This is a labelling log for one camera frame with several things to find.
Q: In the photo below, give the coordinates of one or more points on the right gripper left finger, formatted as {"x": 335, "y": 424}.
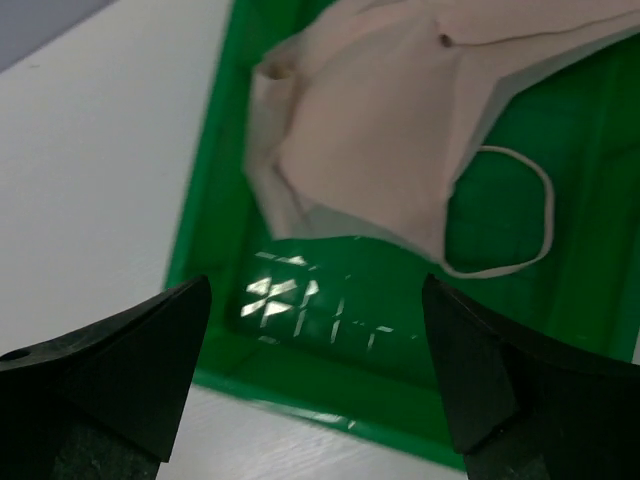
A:
{"x": 128, "y": 375}

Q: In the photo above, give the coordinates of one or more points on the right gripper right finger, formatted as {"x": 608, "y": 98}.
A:
{"x": 497, "y": 376}

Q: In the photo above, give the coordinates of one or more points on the pink bra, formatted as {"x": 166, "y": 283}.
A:
{"x": 363, "y": 122}

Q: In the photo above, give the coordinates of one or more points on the green plastic tray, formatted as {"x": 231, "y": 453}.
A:
{"x": 332, "y": 330}

